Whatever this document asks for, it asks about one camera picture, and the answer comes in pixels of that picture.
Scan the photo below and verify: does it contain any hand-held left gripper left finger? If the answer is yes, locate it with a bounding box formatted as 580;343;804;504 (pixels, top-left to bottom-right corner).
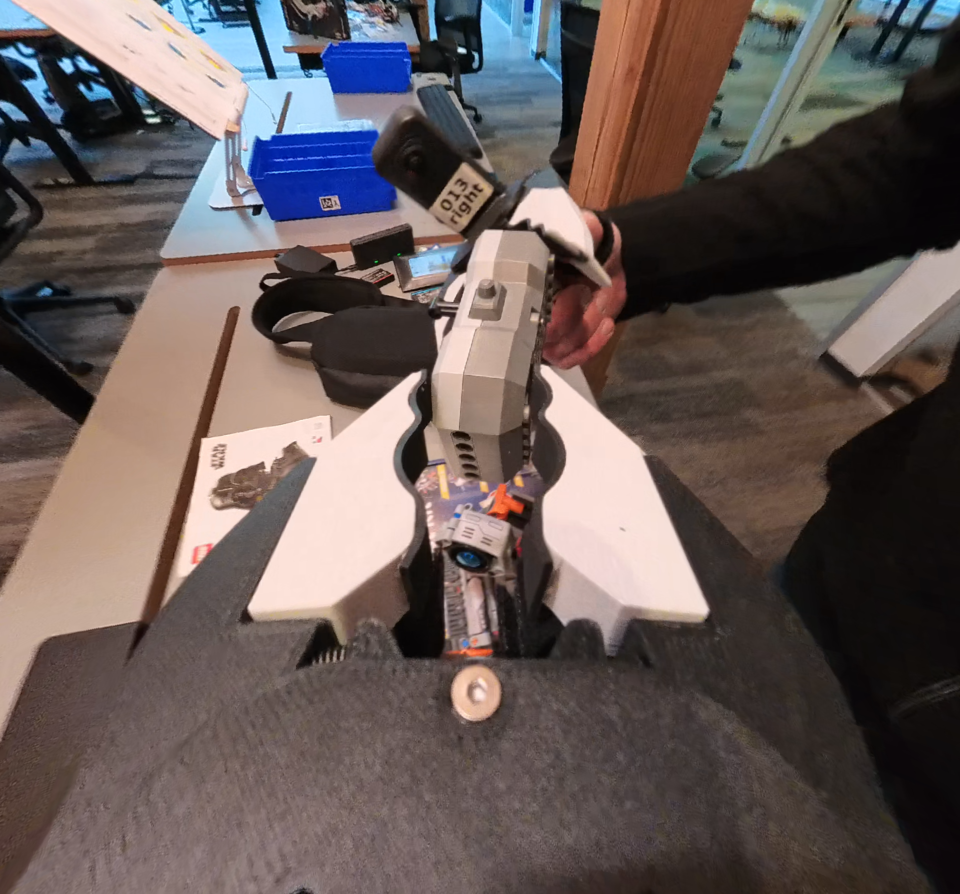
248;373;429;640

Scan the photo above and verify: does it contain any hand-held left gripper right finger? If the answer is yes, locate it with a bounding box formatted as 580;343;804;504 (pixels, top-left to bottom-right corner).
533;373;709;630

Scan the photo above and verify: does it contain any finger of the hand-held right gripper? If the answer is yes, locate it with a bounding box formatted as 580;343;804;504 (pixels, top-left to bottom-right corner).
510;185;615;289

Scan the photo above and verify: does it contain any grey toy battery box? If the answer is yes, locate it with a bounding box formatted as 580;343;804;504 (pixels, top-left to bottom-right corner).
431;230;558;477

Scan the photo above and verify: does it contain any person's right forearm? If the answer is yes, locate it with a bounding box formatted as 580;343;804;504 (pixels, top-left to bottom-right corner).
608;25;960;319

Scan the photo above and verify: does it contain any person's right hand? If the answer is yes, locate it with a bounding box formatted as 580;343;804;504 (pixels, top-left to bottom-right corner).
543;212;631;372

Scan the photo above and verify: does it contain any black-and-white instruction booklet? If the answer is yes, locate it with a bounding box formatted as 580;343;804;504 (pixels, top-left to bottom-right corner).
176;416;334;589

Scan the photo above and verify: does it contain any smartphone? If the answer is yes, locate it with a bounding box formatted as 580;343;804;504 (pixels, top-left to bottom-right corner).
393;245;460;292

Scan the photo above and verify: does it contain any small blue storage bin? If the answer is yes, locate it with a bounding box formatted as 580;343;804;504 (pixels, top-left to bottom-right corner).
323;41;414;94

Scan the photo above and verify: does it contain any large blue storage bin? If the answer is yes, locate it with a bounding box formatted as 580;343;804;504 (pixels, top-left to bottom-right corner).
248;130;399;222

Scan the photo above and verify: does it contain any tracked building-block toy robot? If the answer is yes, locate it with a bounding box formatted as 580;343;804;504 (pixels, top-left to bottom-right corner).
413;460;543;658

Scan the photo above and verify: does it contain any black box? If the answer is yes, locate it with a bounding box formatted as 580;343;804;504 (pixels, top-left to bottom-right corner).
275;247;340;279

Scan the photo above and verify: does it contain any black bag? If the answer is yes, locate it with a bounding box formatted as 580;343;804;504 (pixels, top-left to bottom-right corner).
251;277;445;409

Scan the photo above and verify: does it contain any person's dark clothing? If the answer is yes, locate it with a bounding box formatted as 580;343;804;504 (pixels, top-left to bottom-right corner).
780;340;960;894

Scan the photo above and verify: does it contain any white sign board on stand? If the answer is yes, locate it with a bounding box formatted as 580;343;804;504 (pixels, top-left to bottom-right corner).
0;0;264;213

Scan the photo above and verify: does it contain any wooden post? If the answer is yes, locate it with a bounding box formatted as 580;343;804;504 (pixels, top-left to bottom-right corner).
567;0;781;388

